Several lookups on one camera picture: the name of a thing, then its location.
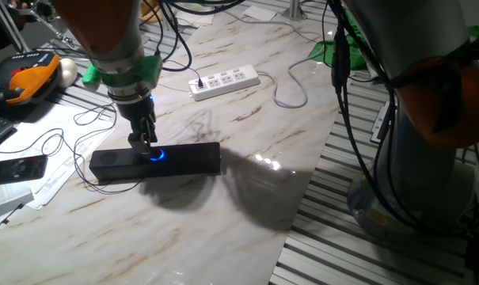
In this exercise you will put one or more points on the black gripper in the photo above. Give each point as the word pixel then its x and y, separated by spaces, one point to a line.
pixel 136 112

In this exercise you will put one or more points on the white printed papers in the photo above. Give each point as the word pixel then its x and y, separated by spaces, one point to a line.
pixel 45 126

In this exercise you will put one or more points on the aluminium frame bar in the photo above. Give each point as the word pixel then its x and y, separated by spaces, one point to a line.
pixel 293 10

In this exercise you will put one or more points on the blue-lit speaker volume knob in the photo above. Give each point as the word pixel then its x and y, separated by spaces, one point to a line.
pixel 160 156

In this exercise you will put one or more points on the person's hand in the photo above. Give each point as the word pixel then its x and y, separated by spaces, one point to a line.
pixel 19 4

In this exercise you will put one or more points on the orange and black teach pendant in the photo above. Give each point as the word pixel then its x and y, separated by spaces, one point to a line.
pixel 29 79

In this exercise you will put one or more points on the white flat box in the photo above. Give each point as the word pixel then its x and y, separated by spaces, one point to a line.
pixel 259 14

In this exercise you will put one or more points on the grey metal tripod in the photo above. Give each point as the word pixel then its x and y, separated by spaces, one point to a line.
pixel 49 27

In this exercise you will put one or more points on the white power strip with sockets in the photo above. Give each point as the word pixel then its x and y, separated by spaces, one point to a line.
pixel 223 82

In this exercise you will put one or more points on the black smartphone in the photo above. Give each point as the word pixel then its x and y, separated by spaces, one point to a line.
pixel 15 170

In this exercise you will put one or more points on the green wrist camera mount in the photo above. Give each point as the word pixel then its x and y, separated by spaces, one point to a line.
pixel 148 71

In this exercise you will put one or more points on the green cloth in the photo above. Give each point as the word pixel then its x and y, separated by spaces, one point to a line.
pixel 346 51

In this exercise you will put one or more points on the wooden board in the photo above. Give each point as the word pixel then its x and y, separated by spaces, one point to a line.
pixel 152 14

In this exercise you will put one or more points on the black speaker bar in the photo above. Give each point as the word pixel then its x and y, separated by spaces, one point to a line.
pixel 183 160

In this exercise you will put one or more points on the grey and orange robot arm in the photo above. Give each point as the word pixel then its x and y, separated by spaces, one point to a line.
pixel 421 31

